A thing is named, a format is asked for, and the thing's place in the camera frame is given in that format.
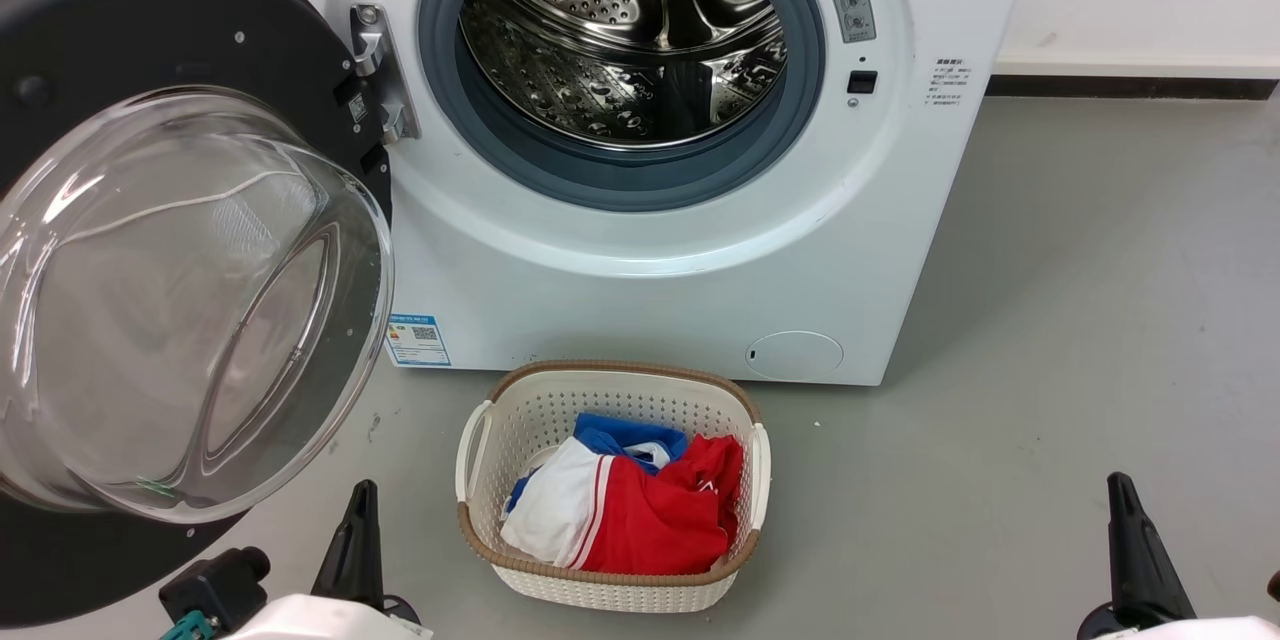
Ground metal door hinge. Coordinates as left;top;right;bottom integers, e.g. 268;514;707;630
348;4;421;145

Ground blue garment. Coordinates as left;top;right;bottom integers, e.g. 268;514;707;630
505;412;689;513

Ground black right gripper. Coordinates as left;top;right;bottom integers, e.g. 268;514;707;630
1078;472;1201;640

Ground white perforated laundry basket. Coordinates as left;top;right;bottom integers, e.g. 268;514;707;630
456;360;771;613

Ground black round glass washer door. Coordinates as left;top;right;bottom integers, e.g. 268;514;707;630
0;0;396;627

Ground black baseboard strip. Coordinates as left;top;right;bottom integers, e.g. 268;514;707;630
985;75;1280;101

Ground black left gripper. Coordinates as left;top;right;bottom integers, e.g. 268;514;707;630
312;480;422;625

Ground red and white garment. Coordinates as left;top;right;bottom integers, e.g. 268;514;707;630
500;434;746;576

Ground white front-load washing machine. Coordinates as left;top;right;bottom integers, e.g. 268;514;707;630
330;0;1041;387

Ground round white filter cover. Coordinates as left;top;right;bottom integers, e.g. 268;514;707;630
745;331;845;382

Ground blue energy label sticker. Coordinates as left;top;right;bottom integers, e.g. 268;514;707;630
386;313;452;367

